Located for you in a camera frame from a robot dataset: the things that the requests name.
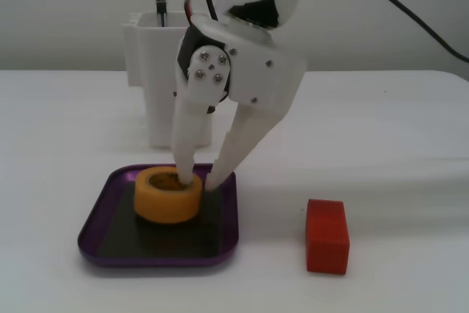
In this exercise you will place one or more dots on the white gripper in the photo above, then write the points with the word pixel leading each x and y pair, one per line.
pixel 261 75

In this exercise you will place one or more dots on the yellow masking tape roll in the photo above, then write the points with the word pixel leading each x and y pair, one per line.
pixel 165 203

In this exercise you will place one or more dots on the white plastic pen holder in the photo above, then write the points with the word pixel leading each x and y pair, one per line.
pixel 154 82

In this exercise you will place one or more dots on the red plastic block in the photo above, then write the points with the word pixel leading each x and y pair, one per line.
pixel 326 239

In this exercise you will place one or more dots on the purple metal tray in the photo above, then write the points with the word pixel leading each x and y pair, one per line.
pixel 110 250

